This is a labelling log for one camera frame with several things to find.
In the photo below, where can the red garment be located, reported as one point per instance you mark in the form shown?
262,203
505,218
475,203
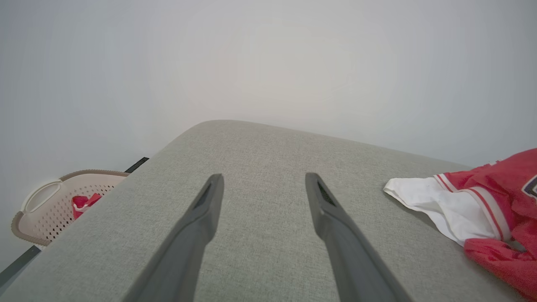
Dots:
84,203

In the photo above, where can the beige perforated laundry basket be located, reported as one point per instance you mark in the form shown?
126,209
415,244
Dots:
46,214

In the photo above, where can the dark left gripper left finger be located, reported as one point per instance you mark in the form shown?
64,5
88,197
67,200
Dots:
188,239

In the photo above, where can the red jersey white sleeves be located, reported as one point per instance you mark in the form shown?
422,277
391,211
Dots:
499,188

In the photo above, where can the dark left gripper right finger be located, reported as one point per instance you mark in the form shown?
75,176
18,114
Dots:
348,251

